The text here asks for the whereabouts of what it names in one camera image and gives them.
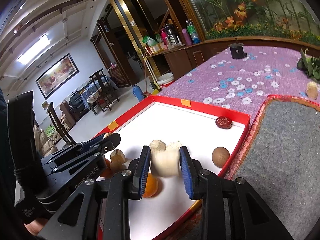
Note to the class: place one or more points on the red white tray box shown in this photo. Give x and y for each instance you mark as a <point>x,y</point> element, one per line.
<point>169,120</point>

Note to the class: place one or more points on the seated person beige jacket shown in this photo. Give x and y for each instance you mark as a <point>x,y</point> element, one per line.
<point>44,145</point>

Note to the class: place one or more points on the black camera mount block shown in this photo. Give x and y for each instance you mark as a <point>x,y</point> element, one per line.
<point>237,50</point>

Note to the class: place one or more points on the steel thermos flask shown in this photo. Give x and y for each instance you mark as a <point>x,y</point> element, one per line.
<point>172,35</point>

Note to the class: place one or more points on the cane chunk on purple cloth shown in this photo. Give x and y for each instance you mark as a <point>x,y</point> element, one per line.
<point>312,90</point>

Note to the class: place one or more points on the pink thermos bottle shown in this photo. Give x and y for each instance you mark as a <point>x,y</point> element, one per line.
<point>186,36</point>

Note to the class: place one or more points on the small orange mandarin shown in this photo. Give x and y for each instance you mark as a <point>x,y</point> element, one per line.
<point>107,172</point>

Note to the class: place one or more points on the purple floral tablecloth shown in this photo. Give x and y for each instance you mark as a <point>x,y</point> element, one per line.
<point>244,84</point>

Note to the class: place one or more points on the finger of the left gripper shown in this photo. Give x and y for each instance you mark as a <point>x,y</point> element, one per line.
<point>108,143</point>
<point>86,146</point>

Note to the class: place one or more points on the red date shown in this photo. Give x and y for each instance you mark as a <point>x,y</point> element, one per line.
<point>223,122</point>

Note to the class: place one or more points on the slender wooden chair foreground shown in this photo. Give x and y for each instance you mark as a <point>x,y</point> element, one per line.
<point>59,126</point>

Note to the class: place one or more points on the green plastic bottle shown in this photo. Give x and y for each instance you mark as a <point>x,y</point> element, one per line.
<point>192,32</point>

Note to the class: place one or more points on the person's left hand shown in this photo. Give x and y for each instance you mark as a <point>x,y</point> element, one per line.
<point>36,226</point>

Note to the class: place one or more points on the pale sugarcane chunk tall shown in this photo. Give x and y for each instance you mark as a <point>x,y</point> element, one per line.
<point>157,146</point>

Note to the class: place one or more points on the grey felt mat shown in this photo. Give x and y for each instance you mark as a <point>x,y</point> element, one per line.
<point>272,190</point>

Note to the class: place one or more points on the framed landscape painting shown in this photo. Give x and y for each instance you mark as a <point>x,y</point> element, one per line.
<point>58,74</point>

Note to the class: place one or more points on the blue water jug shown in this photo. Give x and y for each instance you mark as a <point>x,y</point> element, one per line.
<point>137,92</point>

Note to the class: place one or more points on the sugarcane chunk with bark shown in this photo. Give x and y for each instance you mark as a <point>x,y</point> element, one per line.
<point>117,155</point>

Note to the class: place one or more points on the large white cane cylinder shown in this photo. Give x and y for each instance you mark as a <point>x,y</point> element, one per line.
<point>166,164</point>

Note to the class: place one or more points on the large orange mandarin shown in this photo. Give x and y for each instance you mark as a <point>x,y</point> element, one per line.
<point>151,186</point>

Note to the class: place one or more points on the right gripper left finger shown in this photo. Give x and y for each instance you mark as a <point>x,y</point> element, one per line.
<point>140,170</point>

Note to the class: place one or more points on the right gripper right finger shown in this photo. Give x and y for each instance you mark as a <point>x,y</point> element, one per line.
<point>195,183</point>

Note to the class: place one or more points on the green leafy vegetable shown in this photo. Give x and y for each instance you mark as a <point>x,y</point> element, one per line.
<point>309,65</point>

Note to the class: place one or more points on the white plastic bucket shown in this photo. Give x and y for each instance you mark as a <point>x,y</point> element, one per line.
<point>165,80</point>

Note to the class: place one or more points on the dark wooden chair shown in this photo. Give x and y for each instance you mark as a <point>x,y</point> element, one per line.
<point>105,93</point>

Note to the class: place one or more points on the brown round longan front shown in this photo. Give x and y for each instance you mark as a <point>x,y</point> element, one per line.
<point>117,166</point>

